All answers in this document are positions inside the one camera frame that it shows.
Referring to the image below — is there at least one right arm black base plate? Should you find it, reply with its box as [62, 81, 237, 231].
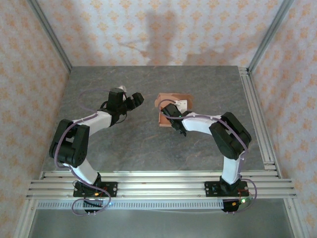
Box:
[205, 180, 248, 198]

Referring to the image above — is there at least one slotted grey cable duct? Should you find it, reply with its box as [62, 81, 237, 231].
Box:
[37, 200, 225, 210]

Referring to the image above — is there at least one pink paper box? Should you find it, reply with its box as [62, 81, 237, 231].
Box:
[155, 92, 193, 127]

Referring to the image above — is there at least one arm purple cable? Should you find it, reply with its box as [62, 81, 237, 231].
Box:
[158, 99, 258, 214]
[53, 88, 112, 217]

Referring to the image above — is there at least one aluminium frame leg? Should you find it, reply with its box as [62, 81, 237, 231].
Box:
[14, 198, 38, 238]
[283, 198, 310, 238]

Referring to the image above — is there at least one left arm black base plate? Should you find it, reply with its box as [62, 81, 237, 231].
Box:
[73, 181, 118, 198]

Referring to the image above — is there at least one grey metal shelf panel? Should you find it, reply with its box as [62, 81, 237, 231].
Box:
[28, 209, 295, 238]

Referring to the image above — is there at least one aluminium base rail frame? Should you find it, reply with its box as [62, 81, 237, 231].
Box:
[26, 171, 298, 199]

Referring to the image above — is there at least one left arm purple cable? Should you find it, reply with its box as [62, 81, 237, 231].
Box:
[53, 88, 112, 217]

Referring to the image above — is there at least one aluminium side rail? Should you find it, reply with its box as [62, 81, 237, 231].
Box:
[239, 66, 282, 178]

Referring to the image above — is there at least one aluminium frame post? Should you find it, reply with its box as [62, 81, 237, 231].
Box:
[27, 0, 73, 72]
[247, 0, 295, 72]

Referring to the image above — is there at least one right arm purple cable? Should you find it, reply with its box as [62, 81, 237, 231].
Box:
[158, 99, 258, 214]

